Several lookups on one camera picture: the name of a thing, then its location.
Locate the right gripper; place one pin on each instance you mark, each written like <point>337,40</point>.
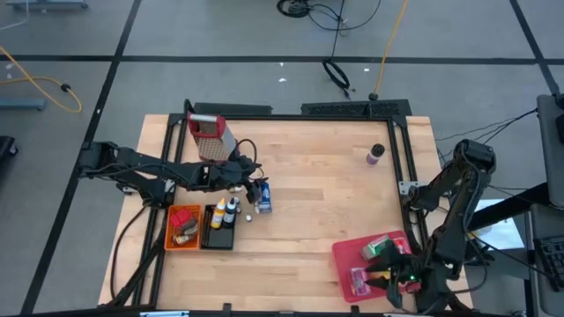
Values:
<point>412,270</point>

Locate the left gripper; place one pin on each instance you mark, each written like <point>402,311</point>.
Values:
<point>224,174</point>

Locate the yellow mini cereal box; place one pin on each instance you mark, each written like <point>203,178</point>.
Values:
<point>380,276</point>

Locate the blue Frosted Flakes box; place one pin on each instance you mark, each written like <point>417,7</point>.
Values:
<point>265,200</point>

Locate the red mini cereal box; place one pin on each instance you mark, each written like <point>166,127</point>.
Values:
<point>401,244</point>

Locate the green Apple Jacks box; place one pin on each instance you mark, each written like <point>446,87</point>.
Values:
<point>372,248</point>

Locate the yellow squeeze bottle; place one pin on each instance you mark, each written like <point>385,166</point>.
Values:
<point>217,218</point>

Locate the small dark grey packet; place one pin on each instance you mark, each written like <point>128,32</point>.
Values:
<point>189,228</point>

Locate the small red box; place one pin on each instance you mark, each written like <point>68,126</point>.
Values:
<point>180,218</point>

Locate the small brown packet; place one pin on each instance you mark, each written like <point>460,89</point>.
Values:
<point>183,239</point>

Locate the purple label spice jar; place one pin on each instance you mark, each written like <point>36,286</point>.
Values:
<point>374,154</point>

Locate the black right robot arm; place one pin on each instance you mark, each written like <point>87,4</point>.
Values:
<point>462,198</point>

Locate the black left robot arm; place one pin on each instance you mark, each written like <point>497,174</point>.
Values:
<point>141,167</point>

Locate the pink plastic tray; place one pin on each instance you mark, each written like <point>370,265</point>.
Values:
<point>348,260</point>

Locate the black plastic clip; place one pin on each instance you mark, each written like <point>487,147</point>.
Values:
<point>227,307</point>
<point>352,309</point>

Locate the red steel box grater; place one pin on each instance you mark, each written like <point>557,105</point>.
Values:
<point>211,141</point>

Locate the black plastic basket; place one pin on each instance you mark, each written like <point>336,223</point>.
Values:
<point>220,240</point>

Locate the black flat plate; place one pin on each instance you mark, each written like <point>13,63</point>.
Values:
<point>231,108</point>

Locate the orange plastic basket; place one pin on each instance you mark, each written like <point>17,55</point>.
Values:
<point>168,238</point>

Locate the white sheet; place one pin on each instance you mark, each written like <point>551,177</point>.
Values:
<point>498,229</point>

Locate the black perforated plate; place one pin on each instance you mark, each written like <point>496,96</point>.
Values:
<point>352,108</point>

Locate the black beam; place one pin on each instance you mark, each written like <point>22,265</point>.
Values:
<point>506,211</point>

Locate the black keyboard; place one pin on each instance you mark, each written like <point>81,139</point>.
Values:
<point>551,260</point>

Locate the silver aluminium bar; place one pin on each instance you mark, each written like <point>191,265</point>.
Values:
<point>164,314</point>

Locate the grey floor bar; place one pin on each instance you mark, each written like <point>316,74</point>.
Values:
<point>22,104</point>

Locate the black floor object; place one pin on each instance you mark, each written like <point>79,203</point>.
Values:
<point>6,147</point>

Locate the grey stand base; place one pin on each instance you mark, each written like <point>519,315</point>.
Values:
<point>44,3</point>

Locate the black aluminium table frame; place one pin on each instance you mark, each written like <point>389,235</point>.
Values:
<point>282,118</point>

